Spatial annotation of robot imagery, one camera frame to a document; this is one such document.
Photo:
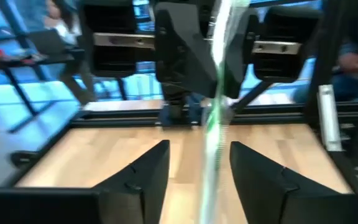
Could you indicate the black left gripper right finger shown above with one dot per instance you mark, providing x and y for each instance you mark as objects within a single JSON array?
[{"x": 259, "y": 186}]

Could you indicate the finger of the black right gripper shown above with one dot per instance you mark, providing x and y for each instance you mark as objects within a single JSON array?
[
  {"x": 182, "y": 56},
  {"x": 241, "y": 62}
]

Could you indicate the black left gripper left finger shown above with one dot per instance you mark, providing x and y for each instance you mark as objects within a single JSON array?
[{"x": 148, "y": 186}]

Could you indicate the green toothbrush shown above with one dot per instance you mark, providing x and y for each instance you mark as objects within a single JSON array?
[{"x": 214, "y": 118}]

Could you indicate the dark laptop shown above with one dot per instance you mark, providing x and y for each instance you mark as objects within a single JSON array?
[{"x": 45, "y": 42}]

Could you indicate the black desk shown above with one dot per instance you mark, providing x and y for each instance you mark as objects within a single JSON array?
[{"x": 42, "y": 59}]

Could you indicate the silver aluminium profile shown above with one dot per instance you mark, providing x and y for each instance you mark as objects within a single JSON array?
[{"x": 329, "y": 118}]

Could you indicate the black aluminium table frame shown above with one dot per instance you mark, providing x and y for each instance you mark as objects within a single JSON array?
[{"x": 120, "y": 118}]

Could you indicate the black frame clamp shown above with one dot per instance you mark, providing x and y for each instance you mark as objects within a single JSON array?
[{"x": 23, "y": 158}]

